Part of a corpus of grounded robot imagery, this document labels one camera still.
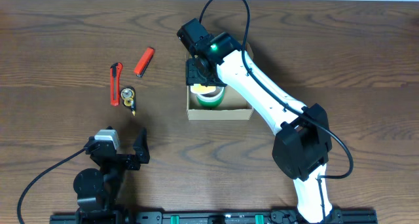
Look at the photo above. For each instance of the red mini stapler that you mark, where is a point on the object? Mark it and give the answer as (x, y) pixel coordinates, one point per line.
(144, 61)

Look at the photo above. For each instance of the black yellow correction tape dispenser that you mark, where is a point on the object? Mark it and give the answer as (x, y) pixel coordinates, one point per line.
(128, 96)

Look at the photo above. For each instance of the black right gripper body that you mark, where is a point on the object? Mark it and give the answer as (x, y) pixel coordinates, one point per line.
(194, 76)

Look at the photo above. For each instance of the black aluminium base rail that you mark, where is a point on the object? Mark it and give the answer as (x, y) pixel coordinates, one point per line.
(273, 217)

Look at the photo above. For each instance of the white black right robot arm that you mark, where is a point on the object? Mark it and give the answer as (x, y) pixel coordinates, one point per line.
(301, 142)

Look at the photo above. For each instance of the open cardboard box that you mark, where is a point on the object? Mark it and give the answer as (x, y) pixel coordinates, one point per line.
(233, 107)

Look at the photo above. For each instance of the green tape roll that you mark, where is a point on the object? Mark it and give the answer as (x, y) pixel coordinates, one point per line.
(212, 99)

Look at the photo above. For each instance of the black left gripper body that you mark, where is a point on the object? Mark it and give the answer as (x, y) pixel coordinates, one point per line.
(128, 162)

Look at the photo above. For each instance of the red utility knife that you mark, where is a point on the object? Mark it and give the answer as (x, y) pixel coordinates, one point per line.
(115, 73)

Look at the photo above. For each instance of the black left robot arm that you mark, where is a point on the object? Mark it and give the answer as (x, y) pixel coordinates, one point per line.
(97, 189)

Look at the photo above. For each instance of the yellow sticky note pad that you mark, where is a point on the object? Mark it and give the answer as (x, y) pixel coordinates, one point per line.
(201, 89)

